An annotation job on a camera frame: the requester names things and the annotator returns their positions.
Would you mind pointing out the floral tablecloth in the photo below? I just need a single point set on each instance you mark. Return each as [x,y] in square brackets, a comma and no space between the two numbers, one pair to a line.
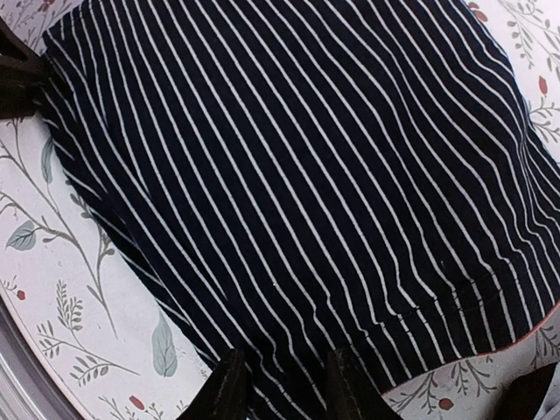
[99,333]

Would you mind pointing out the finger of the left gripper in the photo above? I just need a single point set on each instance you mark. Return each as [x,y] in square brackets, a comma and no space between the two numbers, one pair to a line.
[23,74]

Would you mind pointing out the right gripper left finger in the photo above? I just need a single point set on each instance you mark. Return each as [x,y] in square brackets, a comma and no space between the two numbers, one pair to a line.
[223,395]

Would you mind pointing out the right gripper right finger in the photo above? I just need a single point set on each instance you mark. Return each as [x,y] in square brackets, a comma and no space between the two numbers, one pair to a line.
[349,393]

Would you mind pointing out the front aluminium rail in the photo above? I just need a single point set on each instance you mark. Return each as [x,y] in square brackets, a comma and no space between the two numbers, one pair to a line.
[27,390]

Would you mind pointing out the navy striped underwear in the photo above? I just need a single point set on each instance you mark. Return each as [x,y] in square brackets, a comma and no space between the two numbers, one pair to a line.
[289,178]

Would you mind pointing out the white black-trimmed underwear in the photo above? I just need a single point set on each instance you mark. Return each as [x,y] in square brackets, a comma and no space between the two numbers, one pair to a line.
[532,396]

